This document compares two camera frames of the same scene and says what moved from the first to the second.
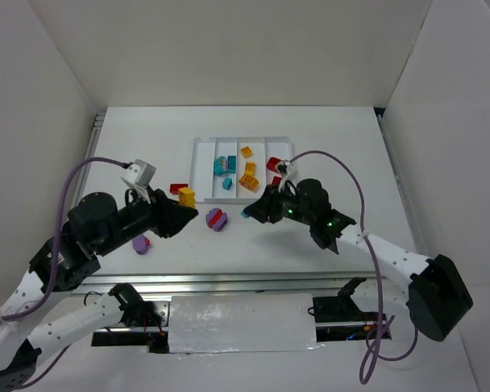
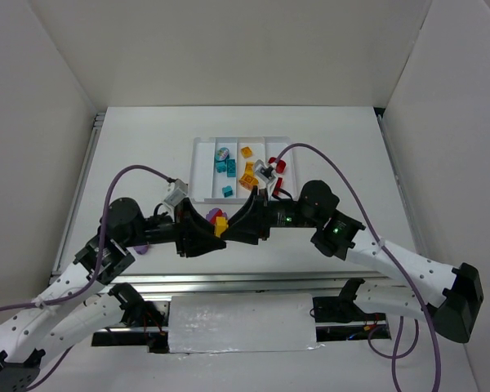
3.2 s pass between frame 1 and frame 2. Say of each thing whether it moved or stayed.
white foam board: stayed
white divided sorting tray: stayed
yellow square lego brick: stayed
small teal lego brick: stayed
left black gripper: moved
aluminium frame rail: stayed
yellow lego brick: stayed
